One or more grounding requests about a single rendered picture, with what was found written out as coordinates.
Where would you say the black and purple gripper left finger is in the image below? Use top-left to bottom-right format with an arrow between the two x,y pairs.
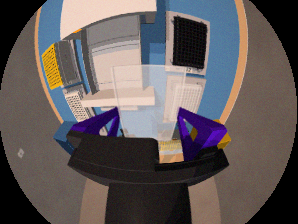
70,107 -> 120,136

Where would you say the black assay plate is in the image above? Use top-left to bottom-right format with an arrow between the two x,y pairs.
172,16 -> 207,69

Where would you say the blue bench mat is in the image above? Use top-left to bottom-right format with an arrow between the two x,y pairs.
38,0 -> 240,122

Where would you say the dark blue open-top bin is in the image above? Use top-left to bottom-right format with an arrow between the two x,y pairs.
53,121 -> 78,155

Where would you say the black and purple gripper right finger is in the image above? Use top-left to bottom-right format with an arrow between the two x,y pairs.
177,107 -> 227,161

